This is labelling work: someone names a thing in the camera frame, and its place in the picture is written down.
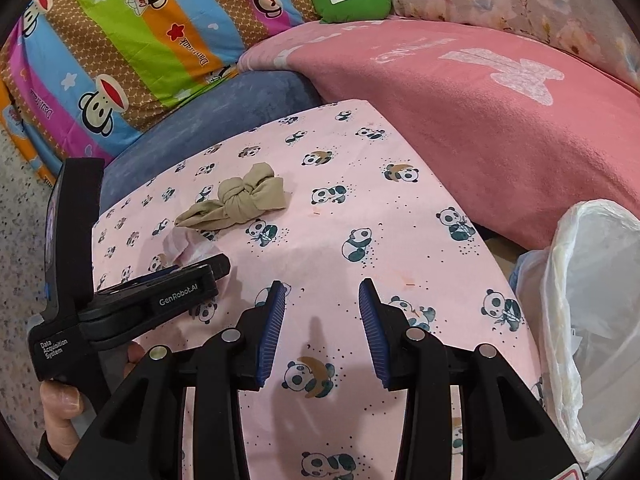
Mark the striped monkey-print quilt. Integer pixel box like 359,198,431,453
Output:
0,0,321,186

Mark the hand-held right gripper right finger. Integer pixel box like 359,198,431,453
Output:
359,277,586,480

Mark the beige knotted cloth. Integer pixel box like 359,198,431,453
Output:
175,161,288,233

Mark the bin with white liner bag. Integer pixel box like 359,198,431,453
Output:
515,200,640,471

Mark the person's left forearm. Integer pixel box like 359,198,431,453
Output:
37,432,67,473

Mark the pink blanket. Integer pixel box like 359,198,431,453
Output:
237,17,640,251

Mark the blue sofa cushion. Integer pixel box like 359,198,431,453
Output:
97,70,326,216

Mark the pink translucent wrapper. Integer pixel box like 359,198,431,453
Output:
160,230,221,266

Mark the pink panda-print cloth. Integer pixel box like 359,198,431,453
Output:
92,100,546,480

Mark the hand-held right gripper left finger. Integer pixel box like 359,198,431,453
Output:
62,280,291,480

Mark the person's left hand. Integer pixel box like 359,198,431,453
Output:
40,341,147,461

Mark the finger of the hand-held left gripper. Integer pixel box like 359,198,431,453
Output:
77,267,219,352
95,254,232,297

